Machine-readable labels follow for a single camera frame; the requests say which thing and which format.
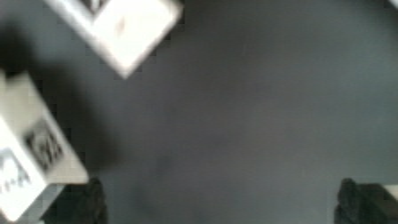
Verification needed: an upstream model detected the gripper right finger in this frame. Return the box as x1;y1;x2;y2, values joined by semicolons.
334;178;398;224

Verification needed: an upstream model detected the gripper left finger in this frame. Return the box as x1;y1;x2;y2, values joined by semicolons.
43;178;108;224

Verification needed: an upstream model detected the white table leg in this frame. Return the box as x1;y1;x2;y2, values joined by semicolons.
43;0;183;78
0;70;89;224

